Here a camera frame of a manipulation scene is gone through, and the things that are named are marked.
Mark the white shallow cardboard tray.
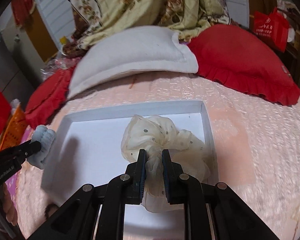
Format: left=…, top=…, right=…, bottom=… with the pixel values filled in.
left=42, top=100, right=218, bottom=239

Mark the red ruffled pillow right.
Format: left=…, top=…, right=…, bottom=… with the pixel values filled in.
left=188, top=24, right=300, bottom=106

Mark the cream dotted organza scrunchie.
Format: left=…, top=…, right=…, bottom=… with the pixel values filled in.
left=121, top=115, right=213, bottom=213

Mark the pink textured bedspread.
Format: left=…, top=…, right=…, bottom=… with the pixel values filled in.
left=15, top=72, right=300, bottom=239

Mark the red ruffled pillow left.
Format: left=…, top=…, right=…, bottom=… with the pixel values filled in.
left=25, top=66, right=75, bottom=129

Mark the white fleece pillow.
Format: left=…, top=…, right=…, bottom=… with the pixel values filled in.
left=68, top=25, right=198, bottom=99

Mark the red gift bag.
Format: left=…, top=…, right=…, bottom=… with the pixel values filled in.
left=253, top=7, right=290, bottom=53

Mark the floral beige quilt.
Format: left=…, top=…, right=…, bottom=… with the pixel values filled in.
left=63, top=0, right=231, bottom=58

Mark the orange plastic basket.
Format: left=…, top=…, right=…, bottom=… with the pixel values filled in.
left=0, top=105, right=28, bottom=151

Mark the light blue fuzzy hair clip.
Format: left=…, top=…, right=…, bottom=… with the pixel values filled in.
left=27, top=125, right=56, bottom=170

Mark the red ruffled pillow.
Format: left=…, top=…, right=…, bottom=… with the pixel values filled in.
left=188, top=24, right=300, bottom=106
left=25, top=66, right=75, bottom=129

